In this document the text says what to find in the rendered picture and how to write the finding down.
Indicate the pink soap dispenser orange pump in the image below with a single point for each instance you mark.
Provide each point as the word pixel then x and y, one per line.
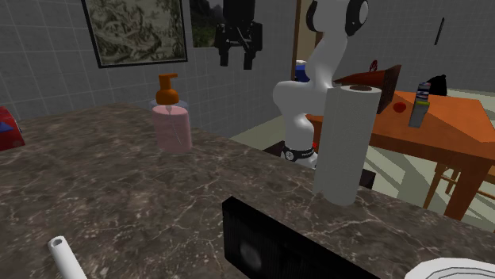
pixel 172 127

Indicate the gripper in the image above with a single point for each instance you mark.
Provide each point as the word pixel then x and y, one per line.
pixel 239 15

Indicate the brown wedge-shaped box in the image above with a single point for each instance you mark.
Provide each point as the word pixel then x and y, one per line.
pixel 371 79

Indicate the red box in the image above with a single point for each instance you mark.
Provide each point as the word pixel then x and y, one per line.
pixel 8 131

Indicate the white tube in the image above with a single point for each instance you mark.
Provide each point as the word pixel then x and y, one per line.
pixel 65 259

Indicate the small green wall picture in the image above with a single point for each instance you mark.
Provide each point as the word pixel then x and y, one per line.
pixel 202 27

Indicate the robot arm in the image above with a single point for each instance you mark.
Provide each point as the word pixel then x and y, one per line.
pixel 329 58

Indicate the orange wooden table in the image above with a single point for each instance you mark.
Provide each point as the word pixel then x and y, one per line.
pixel 452 123

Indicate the wooden door frame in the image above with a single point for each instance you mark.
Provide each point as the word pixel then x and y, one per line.
pixel 297 34

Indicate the black box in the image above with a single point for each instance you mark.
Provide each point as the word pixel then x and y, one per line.
pixel 278 251

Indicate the large framed wall picture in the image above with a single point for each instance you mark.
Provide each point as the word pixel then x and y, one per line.
pixel 135 31

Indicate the white paper towel roll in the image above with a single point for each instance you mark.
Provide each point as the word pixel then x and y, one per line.
pixel 344 147

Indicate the black stick on wall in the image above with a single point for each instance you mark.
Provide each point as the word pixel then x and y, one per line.
pixel 439 31

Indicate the grey bottle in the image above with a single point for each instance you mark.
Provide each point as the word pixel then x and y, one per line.
pixel 418 112

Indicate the black rounded object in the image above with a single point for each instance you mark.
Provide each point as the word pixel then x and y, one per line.
pixel 437 85

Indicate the white bowl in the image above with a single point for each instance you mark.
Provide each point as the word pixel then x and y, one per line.
pixel 452 269

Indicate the blue object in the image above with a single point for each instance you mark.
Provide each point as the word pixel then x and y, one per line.
pixel 302 71

